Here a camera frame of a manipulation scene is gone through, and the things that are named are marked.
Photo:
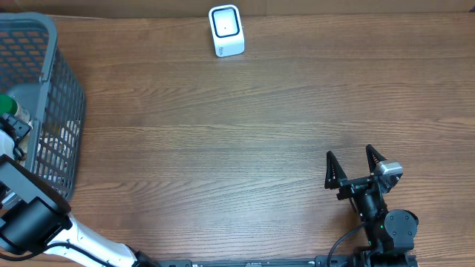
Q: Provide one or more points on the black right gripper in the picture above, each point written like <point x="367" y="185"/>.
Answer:
<point x="336" y="179"/>

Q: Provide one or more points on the green lid jar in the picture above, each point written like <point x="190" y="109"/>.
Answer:
<point x="11" y="106"/>

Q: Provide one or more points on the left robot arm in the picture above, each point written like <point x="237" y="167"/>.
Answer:
<point x="41" y="222"/>

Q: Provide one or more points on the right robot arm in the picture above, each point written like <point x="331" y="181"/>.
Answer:
<point x="390" y="234"/>

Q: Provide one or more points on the white barcode scanner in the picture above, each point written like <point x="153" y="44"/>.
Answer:
<point x="227" y="30"/>

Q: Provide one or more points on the grey plastic mesh basket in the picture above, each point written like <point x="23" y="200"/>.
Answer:
<point x="36" y="74"/>

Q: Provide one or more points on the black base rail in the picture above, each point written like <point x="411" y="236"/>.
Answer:
<point x="245" y="263"/>

